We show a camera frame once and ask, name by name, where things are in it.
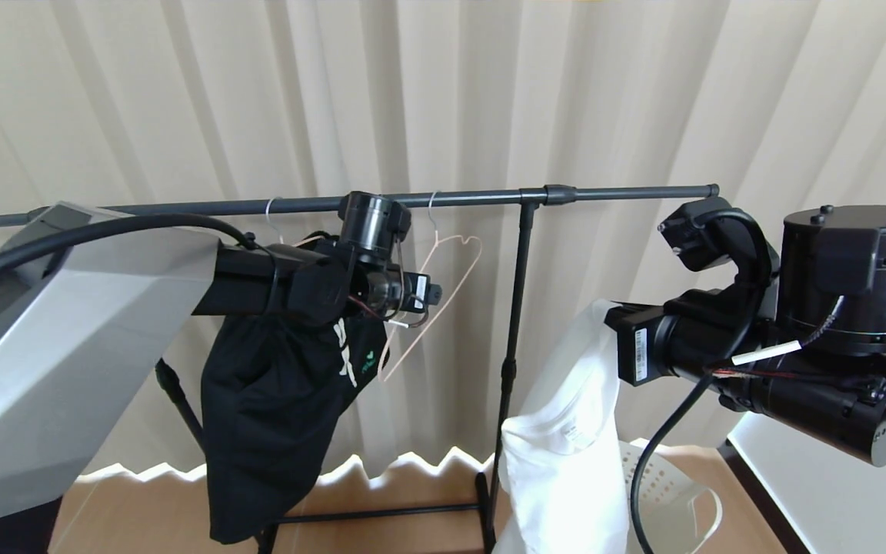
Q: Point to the black shorts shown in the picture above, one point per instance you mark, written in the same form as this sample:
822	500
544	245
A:
274	415

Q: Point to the white laundry basket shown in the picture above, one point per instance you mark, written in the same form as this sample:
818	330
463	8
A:
666	492

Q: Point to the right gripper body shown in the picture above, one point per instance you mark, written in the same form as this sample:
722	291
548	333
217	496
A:
697	331

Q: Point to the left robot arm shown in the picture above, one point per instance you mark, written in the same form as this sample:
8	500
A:
66	346

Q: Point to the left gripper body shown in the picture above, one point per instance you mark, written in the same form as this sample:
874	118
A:
401	292

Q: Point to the beige curtain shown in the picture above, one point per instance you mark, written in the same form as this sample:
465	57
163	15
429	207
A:
412	92

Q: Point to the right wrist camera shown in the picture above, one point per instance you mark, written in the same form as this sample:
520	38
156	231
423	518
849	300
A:
697	235

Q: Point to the white garment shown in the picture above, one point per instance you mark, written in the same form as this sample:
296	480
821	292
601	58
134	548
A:
566	462

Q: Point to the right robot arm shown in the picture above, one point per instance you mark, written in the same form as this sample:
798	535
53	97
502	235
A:
851	292

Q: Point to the pink clothes hanger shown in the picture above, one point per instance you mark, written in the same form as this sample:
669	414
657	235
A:
458	273
272	223

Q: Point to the black clothes rack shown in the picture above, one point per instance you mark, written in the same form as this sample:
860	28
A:
604	192

